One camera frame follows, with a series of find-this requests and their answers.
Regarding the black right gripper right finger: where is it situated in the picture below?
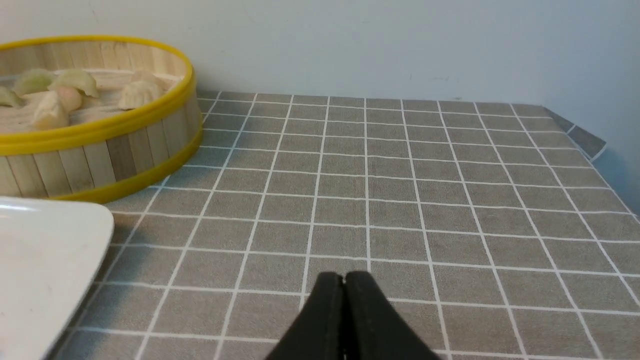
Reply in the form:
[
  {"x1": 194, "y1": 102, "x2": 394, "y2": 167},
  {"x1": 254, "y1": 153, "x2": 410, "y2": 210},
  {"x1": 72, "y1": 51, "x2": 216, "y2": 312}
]
[{"x1": 343, "y1": 271, "x2": 440, "y2": 360}]

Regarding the bamboo steamer basket yellow rim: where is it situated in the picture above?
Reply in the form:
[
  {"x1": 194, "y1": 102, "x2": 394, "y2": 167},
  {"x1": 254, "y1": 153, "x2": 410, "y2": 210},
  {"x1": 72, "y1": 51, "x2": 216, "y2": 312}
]
[{"x1": 0, "y1": 34, "x2": 204, "y2": 204}]

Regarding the white square plate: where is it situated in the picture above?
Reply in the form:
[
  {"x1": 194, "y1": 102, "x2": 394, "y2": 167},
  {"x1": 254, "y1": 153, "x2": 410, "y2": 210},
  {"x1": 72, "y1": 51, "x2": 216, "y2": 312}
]
[{"x1": 0, "y1": 196, "x2": 115, "y2": 360}]

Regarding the green dumpling at steamer edge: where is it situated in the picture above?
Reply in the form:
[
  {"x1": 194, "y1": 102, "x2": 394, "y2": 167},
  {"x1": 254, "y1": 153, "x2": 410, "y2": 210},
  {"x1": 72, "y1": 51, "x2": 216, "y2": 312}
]
[{"x1": 0, "y1": 86, "x2": 24, "y2": 109}]

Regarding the light green dumpling in steamer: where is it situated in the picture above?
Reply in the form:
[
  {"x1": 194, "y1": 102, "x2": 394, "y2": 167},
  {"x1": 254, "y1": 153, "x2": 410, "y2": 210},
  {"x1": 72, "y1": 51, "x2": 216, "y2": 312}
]
[{"x1": 47, "y1": 69, "x2": 99, "y2": 99}]

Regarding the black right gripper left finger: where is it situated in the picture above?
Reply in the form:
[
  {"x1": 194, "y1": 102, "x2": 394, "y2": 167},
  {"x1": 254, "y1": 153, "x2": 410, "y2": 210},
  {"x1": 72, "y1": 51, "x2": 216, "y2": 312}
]
[{"x1": 266, "y1": 272, "x2": 345, "y2": 360}]

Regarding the pale green dumpling in steamer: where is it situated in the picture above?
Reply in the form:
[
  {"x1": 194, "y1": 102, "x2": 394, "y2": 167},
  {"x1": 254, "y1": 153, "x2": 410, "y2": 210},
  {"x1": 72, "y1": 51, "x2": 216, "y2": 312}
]
[{"x1": 13, "y1": 68, "x2": 57, "y2": 96}]

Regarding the grey checked tablecloth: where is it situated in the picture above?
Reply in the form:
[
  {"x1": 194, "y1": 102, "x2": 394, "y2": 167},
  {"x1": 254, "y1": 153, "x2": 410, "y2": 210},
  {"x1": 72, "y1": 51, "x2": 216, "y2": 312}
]
[{"x1": 51, "y1": 91, "x2": 640, "y2": 360}]

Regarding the cream pleated dumpling in steamer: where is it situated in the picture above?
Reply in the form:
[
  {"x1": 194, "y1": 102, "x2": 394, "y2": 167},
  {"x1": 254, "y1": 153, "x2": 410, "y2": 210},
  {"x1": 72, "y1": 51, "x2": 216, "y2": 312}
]
[{"x1": 118, "y1": 80, "x2": 164, "y2": 110}]

